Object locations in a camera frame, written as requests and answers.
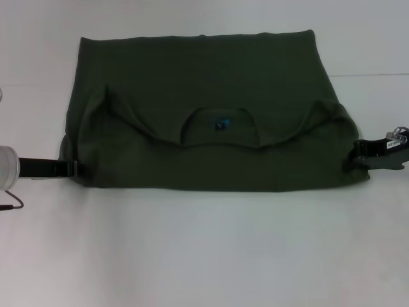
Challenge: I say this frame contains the dark red thin cable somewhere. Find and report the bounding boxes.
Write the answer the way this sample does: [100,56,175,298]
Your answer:
[0,190,26,212]

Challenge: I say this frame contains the silver cable connector plug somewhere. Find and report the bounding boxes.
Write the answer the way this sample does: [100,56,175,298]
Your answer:
[385,126,409,141]

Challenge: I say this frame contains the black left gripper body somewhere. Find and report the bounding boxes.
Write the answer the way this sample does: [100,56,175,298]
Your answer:
[18,157,78,178]

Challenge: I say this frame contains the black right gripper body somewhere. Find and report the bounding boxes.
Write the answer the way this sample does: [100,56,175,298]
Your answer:
[352,137,409,171]

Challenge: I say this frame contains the dark green FREE t-shirt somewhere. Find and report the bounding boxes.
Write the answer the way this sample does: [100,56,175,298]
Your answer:
[60,29,371,193]

